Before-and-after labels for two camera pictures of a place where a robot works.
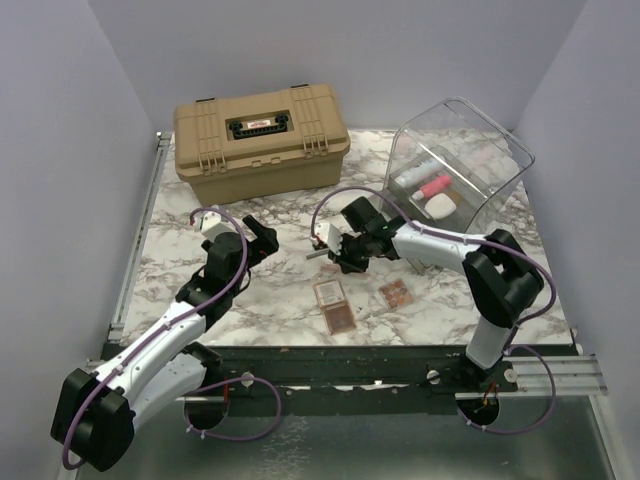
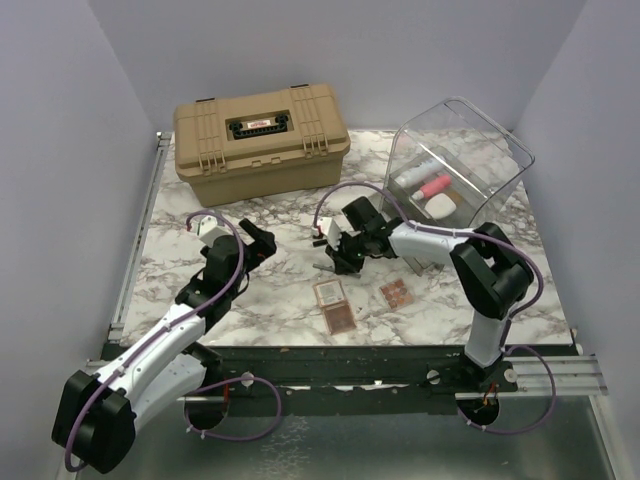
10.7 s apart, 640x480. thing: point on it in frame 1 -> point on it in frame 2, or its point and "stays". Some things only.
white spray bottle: [419, 172] stays
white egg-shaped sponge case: [439, 205] stays
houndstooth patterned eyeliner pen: [316, 254] -> [323, 267]
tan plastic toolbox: [260, 144] stays
